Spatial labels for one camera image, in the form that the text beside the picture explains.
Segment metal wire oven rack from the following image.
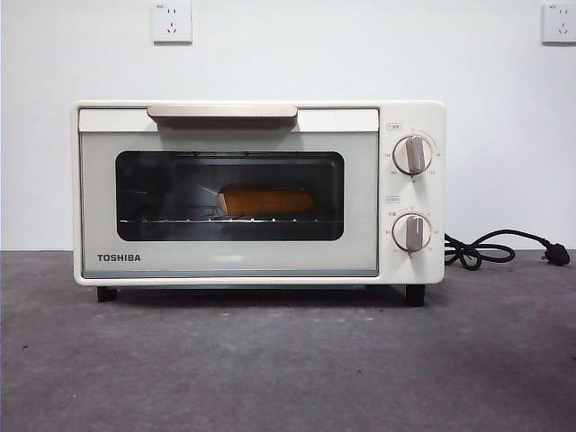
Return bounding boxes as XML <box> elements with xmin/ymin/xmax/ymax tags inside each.
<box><xmin>119</xmin><ymin>214</ymin><xmax>342</xmax><ymax>225</ymax></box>

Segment cream oven knob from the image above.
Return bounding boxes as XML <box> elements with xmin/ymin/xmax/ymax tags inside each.
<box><xmin>391</xmin><ymin>136</ymin><xmax>433</xmax><ymax>176</ymax></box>
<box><xmin>391</xmin><ymin>213</ymin><xmax>432</xmax><ymax>253</ymax></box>

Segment white wall socket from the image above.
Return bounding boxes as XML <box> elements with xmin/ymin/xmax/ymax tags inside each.
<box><xmin>541</xmin><ymin>3</ymin><xmax>576</xmax><ymax>46</ymax></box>
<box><xmin>151</xmin><ymin>2</ymin><xmax>194</xmax><ymax>45</ymax></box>

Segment glass oven door with handle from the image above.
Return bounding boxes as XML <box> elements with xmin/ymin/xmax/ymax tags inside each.
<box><xmin>78</xmin><ymin>105</ymin><xmax>380</xmax><ymax>277</ymax></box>

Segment black power cable with plug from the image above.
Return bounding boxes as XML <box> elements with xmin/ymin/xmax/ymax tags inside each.
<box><xmin>444</xmin><ymin>229</ymin><xmax>572</xmax><ymax>272</ymax></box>

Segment cream Toshiba toaster oven body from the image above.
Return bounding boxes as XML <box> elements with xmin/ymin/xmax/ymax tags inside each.
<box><xmin>73</xmin><ymin>99</ymin><xmax>446</xmax><ymax>308</ymax></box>

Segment yellow corn cob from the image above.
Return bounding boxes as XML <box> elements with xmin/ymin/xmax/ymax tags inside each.
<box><xmin>217</xmin><ymin>186</ymin><xmax>316</xmax><ymax>216</ymax></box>

